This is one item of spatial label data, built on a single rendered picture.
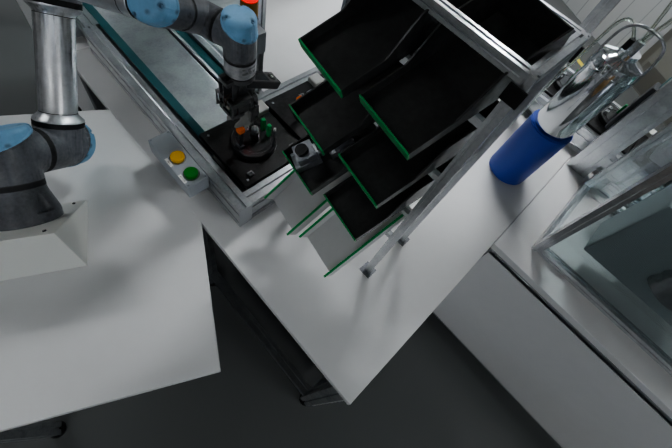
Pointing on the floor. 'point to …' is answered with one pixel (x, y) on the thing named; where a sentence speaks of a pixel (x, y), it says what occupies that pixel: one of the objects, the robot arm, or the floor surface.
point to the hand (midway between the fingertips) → (246, 122)
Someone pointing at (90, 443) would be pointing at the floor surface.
